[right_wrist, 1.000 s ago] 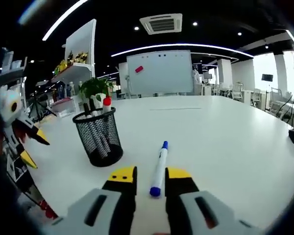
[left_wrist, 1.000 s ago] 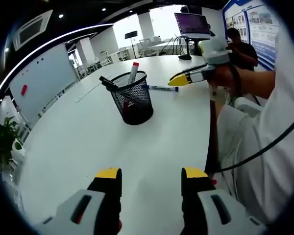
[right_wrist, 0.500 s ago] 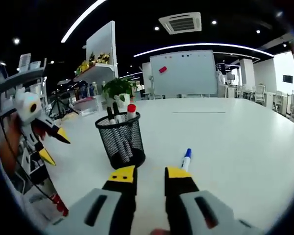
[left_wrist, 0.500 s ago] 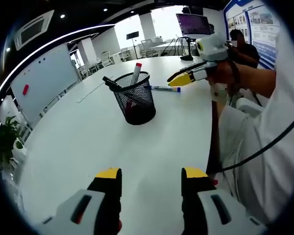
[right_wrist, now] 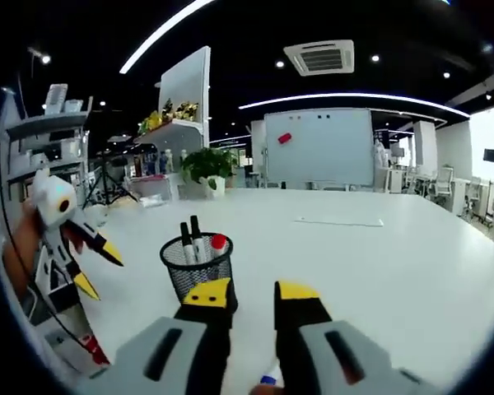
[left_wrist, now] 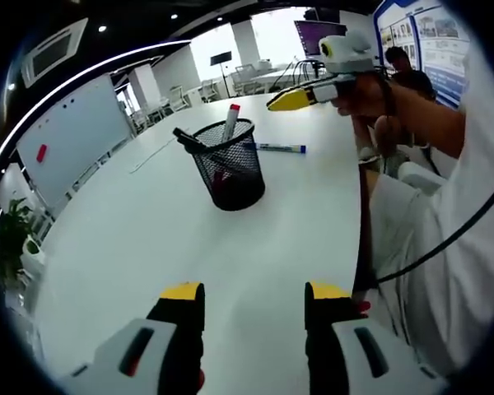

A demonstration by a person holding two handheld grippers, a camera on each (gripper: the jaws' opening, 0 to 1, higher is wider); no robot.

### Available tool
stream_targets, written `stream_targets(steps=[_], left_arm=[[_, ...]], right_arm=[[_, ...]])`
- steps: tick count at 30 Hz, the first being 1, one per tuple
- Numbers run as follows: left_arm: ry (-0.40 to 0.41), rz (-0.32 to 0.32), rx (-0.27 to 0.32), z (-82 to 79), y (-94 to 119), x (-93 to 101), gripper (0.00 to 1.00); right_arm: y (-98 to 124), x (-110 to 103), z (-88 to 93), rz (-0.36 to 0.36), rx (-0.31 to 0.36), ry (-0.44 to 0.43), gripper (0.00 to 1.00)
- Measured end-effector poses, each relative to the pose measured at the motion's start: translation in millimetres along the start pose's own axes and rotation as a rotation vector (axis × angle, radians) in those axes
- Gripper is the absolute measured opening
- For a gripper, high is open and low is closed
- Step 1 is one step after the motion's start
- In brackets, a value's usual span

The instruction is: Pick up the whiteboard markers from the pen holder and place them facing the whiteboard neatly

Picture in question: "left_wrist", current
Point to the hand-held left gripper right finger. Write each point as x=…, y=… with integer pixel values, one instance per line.
x=354, y=354

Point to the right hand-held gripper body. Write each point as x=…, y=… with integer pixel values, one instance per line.
x=348, y=53

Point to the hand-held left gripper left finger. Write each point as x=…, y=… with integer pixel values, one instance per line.
x=148, y=354

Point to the blue cap whiteboard marker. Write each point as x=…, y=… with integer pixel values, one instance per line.
x=280, y=147

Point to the red cap whiteboard marker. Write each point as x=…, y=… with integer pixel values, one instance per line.
x=232, y=121

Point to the black mesh pen holder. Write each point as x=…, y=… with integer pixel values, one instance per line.
x=230, y=177

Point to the black cap whiteboard marker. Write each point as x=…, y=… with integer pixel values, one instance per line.
x=187, y=135
x=191, y=145

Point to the large white whiteboard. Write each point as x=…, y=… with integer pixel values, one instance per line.
x=74, y=136

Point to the red whiteboard eraser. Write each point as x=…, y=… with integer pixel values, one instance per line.
x=43, y=152

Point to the person's right hand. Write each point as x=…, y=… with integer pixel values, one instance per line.
x=366, y=98

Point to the black monitor on stand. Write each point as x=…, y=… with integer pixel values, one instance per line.
x=221, y=58

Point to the person's white shirt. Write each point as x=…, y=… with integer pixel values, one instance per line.
x=457, y=296

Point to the white chair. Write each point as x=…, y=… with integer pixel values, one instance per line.
x=422, y=177

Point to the green potted plant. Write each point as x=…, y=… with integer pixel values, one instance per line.
x=14, y=230

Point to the ceiling air conditioner vent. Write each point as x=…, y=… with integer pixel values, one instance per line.
x=53, y=51

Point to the purple wall screen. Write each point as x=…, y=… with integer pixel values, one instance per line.
x=313, y=37

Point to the blue framed wall poster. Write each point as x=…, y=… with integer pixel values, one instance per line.
x=440, y=41

